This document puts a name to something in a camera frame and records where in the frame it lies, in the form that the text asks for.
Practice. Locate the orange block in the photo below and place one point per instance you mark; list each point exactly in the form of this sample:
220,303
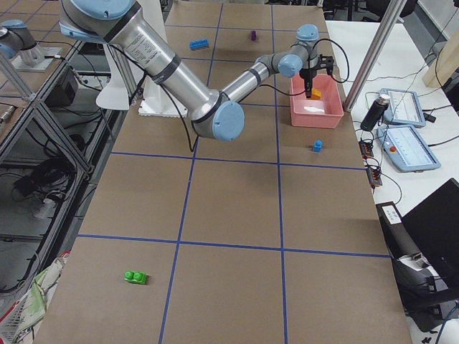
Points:
316,94

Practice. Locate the small blue block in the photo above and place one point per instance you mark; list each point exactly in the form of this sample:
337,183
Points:
317,146

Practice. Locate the long blue block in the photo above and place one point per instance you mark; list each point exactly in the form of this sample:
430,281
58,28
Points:
198,44

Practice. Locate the green block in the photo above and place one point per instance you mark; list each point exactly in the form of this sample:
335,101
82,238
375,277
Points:
135,277

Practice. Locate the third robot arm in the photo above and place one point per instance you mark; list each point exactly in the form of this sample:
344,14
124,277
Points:
16,37

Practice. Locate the pink plastic box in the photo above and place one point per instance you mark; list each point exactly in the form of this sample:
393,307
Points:
325,113

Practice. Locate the black water bottle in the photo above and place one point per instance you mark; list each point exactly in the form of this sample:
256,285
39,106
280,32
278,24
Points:
375,112

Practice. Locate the small electronics board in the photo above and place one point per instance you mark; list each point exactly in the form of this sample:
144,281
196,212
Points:
366,148

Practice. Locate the upper teach pendant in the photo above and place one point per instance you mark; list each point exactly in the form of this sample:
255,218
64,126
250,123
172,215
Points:
404,108

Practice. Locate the teach pendant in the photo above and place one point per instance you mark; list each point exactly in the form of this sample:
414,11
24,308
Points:
406,149
404,108

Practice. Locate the lower teach pendant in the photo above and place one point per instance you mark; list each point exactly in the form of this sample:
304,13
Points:
406,149

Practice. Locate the black laptop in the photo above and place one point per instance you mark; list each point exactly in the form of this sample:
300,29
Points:
433,227

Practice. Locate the green white bag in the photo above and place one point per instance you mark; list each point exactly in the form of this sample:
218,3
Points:
21,322

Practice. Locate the aluminium frame post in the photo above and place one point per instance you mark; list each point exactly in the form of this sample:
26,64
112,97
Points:
386,25

